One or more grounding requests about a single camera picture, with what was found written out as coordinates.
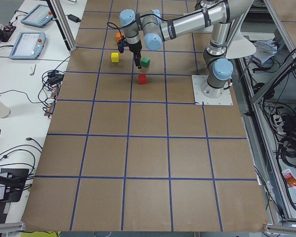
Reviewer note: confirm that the teach pendant tablet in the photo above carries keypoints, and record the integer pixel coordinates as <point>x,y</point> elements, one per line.
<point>38,16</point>
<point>28,46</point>

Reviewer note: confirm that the near teach pendant tablet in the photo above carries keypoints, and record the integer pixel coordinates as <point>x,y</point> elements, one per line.
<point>28,46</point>

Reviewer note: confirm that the yellow wooden cube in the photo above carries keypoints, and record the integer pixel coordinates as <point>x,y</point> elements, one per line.
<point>114,57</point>

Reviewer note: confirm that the red snack packet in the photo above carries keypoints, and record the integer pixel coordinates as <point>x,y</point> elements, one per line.
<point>289,178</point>

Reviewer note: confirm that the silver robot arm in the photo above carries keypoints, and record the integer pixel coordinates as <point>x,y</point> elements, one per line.
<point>222,16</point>

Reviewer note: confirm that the white chair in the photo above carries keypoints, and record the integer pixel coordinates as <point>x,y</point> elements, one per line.
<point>237,45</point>

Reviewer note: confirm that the red wooden cube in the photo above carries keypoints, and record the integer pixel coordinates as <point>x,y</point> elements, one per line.
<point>142,79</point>

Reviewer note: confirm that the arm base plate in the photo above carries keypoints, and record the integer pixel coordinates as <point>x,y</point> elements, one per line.
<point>206,95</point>

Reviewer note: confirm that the orange wooden cube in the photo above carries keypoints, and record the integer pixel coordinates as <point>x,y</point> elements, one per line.
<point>118,36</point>

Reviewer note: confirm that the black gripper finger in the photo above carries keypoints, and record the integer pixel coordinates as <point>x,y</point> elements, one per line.
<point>137,60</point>

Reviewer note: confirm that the far teach pendant tablet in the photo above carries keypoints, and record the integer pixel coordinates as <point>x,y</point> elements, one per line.
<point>38,16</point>

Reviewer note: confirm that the green wooden cube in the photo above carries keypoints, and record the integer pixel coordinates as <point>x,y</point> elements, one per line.
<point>145,62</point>

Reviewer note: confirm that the aluminium frame post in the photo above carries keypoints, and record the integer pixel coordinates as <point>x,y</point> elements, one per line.
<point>62,23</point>

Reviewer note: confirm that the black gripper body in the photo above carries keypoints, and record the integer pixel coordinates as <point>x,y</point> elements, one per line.
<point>135,47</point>

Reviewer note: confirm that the black power adapter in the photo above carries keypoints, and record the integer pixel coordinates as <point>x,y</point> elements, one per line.
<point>74,18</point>

